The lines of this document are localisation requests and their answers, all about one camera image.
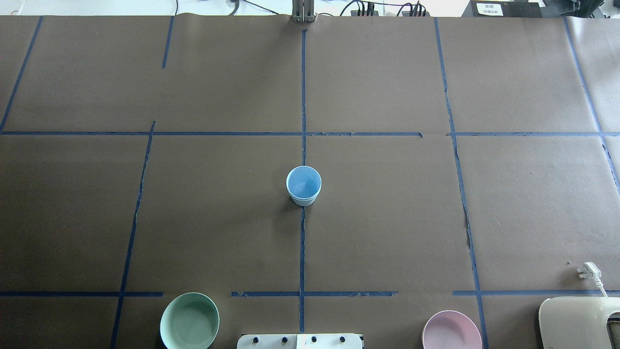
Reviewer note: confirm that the light blue cup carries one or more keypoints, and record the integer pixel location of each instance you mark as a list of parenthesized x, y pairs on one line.
[(303, 185)]

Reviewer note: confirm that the orange black power strip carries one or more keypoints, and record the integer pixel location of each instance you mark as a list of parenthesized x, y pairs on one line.
[(367, 8)]

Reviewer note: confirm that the green bowl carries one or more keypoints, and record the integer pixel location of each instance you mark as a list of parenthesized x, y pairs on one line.
[(190, 321)]

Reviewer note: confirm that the white toaster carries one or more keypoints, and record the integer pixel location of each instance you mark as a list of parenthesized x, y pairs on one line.
[(572, 322)]

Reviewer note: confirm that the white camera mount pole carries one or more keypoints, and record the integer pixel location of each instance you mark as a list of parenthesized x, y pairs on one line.
[(301, 341)]

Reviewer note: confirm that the aluminium frame post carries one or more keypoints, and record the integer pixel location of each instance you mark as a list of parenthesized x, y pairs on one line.
[(303, 11)]

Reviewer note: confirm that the black box with label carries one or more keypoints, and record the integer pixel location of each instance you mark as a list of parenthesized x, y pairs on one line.
[(502, 8)]

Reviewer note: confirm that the pink bowl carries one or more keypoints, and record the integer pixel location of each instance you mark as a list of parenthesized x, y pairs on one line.
[(450, 330)]

